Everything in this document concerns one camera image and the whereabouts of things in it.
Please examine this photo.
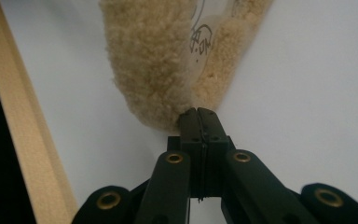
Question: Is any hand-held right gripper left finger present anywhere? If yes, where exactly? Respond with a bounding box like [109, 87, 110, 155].
[167, 106, 206, 200]

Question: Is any white board with wooden edge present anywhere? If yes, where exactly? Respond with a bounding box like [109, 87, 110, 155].
[0, 0, 358, 224]

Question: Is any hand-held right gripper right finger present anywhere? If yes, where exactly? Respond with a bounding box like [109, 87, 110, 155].
[197, 106, 237, 200]

